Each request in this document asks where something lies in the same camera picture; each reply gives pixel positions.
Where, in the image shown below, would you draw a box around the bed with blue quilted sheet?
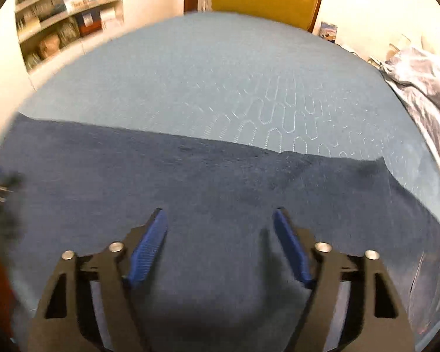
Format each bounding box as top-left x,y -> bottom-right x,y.
13,11 -> 440,352

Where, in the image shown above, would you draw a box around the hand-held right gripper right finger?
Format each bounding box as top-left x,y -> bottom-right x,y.
271,207 -> 416,352

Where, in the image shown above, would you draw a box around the brown bag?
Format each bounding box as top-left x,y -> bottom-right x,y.
38,34 -> 62,58

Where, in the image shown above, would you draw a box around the dark blue denim pants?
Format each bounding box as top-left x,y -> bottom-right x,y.
0,112 -> 440,352

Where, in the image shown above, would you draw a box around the patterned bag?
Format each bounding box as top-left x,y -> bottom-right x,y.
57,18 -> 82,47

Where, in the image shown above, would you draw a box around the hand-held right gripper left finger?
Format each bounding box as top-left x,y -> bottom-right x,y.
27,207 -> 169,352

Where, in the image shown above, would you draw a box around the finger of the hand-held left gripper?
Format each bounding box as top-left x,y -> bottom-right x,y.
0,165 -> 24,244

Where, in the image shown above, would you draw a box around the dark red box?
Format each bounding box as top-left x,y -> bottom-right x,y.
75,11 -> 102,36

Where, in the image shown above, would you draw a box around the small picture box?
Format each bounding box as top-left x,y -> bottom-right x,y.
319,22 -> 339,43

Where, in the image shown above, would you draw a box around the grey star print quilt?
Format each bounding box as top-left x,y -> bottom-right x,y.
379,46 -> 440,200

